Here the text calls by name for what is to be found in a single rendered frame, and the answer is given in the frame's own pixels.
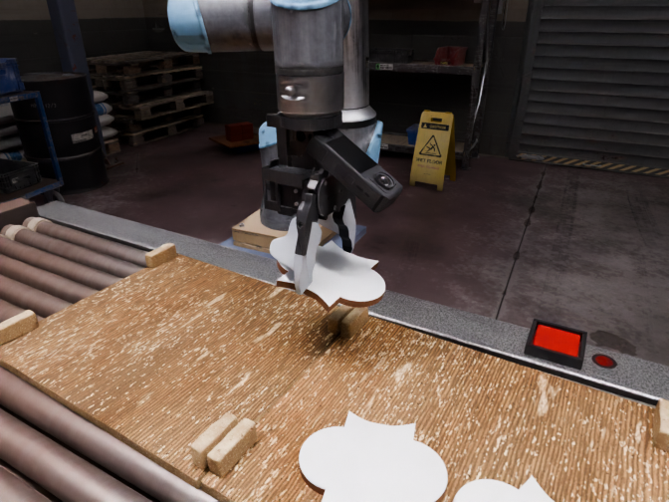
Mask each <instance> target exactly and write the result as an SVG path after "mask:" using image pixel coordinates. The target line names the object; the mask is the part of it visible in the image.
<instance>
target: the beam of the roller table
mask: <svg viewBox="0 0 669 502"><path fill-rule="evenodd" d="M37 210H38V214H39V217H40V218H44V219H47V220H50V221H51V222H53V223H55V224H58V225H62V226H65V227H68V228H72V229H75V230H78V231H81V232H85V233H88V234H91V235H95V236H98V237H101V238H105V239H107V240H110V241H113V242H117V243H120V244H123V245H127V246H130V247H133V248H136V249H140V250H143V251H146V252H151V251H153V250H155V249H157V248H159V247H161V246H163V245H165V244H168V243H172V244H174V245H175V248H176V253H178V254H181V255H184V256H187V257H190V258H193V259H196V260H199V261H202V262H205V263H209V264H212V265H215V266H218V267H221V268H224V269H227V270H230V271H233V272H236V273H239V274H242V275H245V276H248V277H251V278H254V279H257V280H260V281H263V282H266V283H269V284H272V285H275V286H276V285H277V280H278V279H279V278H281V277H282V276H283V275H284V274H282V273H281V272H280V270H279V269H278V266H277V260H275V259H271V258H267V257H263V256H260V255H256V254H252V253H249V252H245V251H241V250H238V249H234V248H230V247H227V246H223V245H219V244H215V243H212V242H208V241H204V240H201V239H197V238H193V237H190V236H186V235H182V234H178V233H175V232H171V231H167V230H164V229H160V228H156V227H153V226H149V225H145V224H141V223H138V222H134V221H130V220H127V219H123V218H119V217H116V216H112V215H108V214H105V213H101V212H97V211H93V210H90V209H87V208H83V207H80V206H76V205H72V204H69V203H65V202H61V201H57V200H56V201H53V202H50V203H47V204H44V205H41V206H38V207H37ZM368 315H369V316H371V317H374V318H376V319H379V320H383V321H386V322H389V323H392V324H395V325H398V326H401V327H404V328H407V329H410V330H413V331H416V332H420V333H423V334H426V335H429V336H432V337H435V338H438V339H441V340H444V341H447V342H450V343H453V344H457V345H460V346H463V347H466V348H469V349H472V350H475V351H478V352H481V353H484V354H487V355H490V356H494V357H497V358H500V359H503V360H506V361H509V362H512V363H515V364H518V365H521V366H524V367H528V368H531V369H534V370H537V371H541V372H544V373H547V374H550V375H554V376H557V377H563V378H566V379H569V380H573V381H576V382H579V383H582V384H586V385H589V386H592V387H596V388H599V389H602V390H605V391H609V392H612V393H615V394H619V395H622V396H625V397H629V398H632V399H635V400H638V401H642V402H645V403H648V404H652V405H655V406H656V404H657V402H658V400H659V398H664V399H667V400H669V367H668V366H664V365H661V364H657V363H653V362H650V361H646V360H643V359H640V358H636V357H632V356H628V355H625V354H621V353H617V352H614V351H610V350H606V349H603V348H599V347H595V346H592V345H588V344H586V346H585V353H584V360H583V365H582V368H581V371H580V370H577V369H573V368H570V367H566V366H563V365H560V364H556V363H553V362H549V361H546V360H543V359H539V358H536V357H532V356H529V355H525V354H524V350H525V345H526V342H527V339H528V335H529V332H530V329H529V328H525V327H521V326H518V325H514V324H510V323H506V322H503V321H499V320H495V319H492V318H488V317H484V316H481V315H477V314H473V313H470V312H466V311H462V310H458V309H455V308H451V307H447V306H444V305H440V304H436V303H433V302H429V301H425V300H421V299H418V298H414V297H410V296H407V295H403V294H399V293H396V292H392V291H388V290H385V291H384V295H383V298H382V299H381V301H380V302H378V303H377V304H375V305H373V306H370V307H368ZM596 354H603V355H607V356H609V357H611V358H613V359H614V360H615V361H616V363H617V366H616V368H614V369H605V368H602V367H600V366H598V365H596V364H595V363H594V362H593V361H592V359H591V358H592V356H593V355H596Z"/></svg>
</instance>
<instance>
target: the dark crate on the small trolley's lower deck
mask: <svg viewBox="0 0 669 502"><path fill-rule="evenodd" d="M37 164H38V162H30V161H21V160H12V159H4V158H0V193H6V194H9V193H12V192H15V191H17V190H20V189H23V188H26V187H28V186H31V185H34V184H37V183H39V182H41V181H43V179H41V176H42V175H40V172H39V171H40V170H39V168H38V166H39V165H37Z"/></svg>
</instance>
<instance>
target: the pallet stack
mask: <svg viewBox="0 0 669 502"><path fill-rule="evenodd" d="M198 56H199V53H193V52H188V53H186V52H160V51H159V52H156V51H142V52H134V53H125V54H117V55H108V56H100V57H90V58H87V62H88V67H89V72H90V77H91V80H92V79H95V82H94V83H92V86H93V91H99V92H103V93H105V94H107V95H108V96H109V97H108V98H107V99H105V100H104V101H103V103H107V104H108V105H110V106H112V110H111V111H110V112H109V113H108V115H110V116H112V117H115V118H114V120H113V121H112V122H111V123H110V124H108V125H106V126H108V127H111V128H114V129H116V130H118V133H117V134H116V135H114V136H113V137H118V142H121V141H124V140H128V139H129V141H128V142H129V143H130V144H129V145H128V146H138V145H142V144H145V143H149V142H152V141H156V140H159V139H163V138H166V137H169V136H172V135H175V134H179V133H182V132H185V131H188V130H192V129H195V128H198V127H201V126H204V118H203V115H202V114H201V107H202V106H206V105H210V104H213V103H214V96H213V92H212V91H200V90H201V85H200V83H199V82H200V81H199V80H200V79H203V73H202V72H201V71H200V70H202V66H198V65H200V60H199V57H198ZM178 57H186V58H187V64H186V65H176V64H179V60H178ZM153 61H158V62H157V64H155V65H150V64H153V63H155V62H153ZM90 65H96V68H95V69H93V70H90ZM183 71H189V74H190V78H183V77H184V76H182V75H184V74H183ZM185 83H188V89H189V90H186V89H181V84H185ZM95 88H96V89H95ZM198 96H200V101H197V100H188V99H189V98H193V97H198ZM186 110H189V113H182V111H186ZM190 120H193V121H192V126H189V127H186V128H182V129H179V130H177V129H176V126H179V125H183V124H185V122H186V121H190ZM159 130H162V133H163V134H162V135H159V136H155V137H152V138H149V139H144V137H143V135H145V134H149V133H152V132H156V131H159Z"/></svg>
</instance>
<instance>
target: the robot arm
mask: <svg viewBox="0 0 669 502"><path fill-rule="evenodd" d="M167 12H168V21H169V26H170V30H171V33H172V36H173V38H174V40H175V42H176V44H177V45H178V46H179V47H180V48H181V49H182V50H183V51H185V52H193V53H208V54H212V53H216V52H248V51H274V58H275V70H276V84H277V100H278V109H279V112H278V113H277V114H268V115H266V117H267V121H266V122H265V123H263V124H262V125H261V126H260V128H259V142H260V143H259V149H260V152H261V161H262V168H261V170H262V181H263V193H264V194H263V198H262V204H261V208H260V220H261V223H262V224H263V225H264V226H266V227H267V228H270V229H273V230H279V231H288V234H287V235H286V236H284V237H281V238H277V239H274V240H273V241H272V242H271V245H270V253H271V255H272V256H273V257H274V258H276V259H277V260H279V261H280V262H282V263H283V264H285V265H287V266H288V267H290V268H291V269H293V270H294V281H295V287H296V292H297V294H299V295H302V294H303V293H304V292H305V291H306V289H307V288H308V287H309V286H310V284H311V283H312V281H313V269H314V266H315V264H316V252H317V248H318V246H319V244H320V242H321V237H322V230H321V227H320V225H319V224H321V225H322V226H323V227H325V228H327V229H329V230H331V231H333V232H335V233H337V234H339V236H340V238H341V241H342V249H343V251H345V252H348V253H351V252H352V250H353V248H354V239H355V219H356V199H355V197H357V198H358V199H360V200H361V201H362V202H363V203H364V204H365V205H366V206H367V207H368V208H370V209H371V210H372V211H373V212H375V213H377V212H380V211H382V210H384V209H385V208H387V207H388V206H389V205H391V204H392V203H393V202H394V201H395V200H396V198H397V197H398V196H399V194H400V193H401V191H402V189H403V186H402V185H401V184H400V183H399V182H398V181H397V180H396V179H394V178H393V177H392V176H391V175H390V174H389V173H388V172H386V171H385V170H384V169H383V168H382V167H381V166H380V165H378V159H379V152H380V145H381V137H382V129H383V122H380V121H377V120H376V111H375V110H374V109H373V108H372V107H371V106H370V105H369V47H368V0H168V6H167Z"/></svg>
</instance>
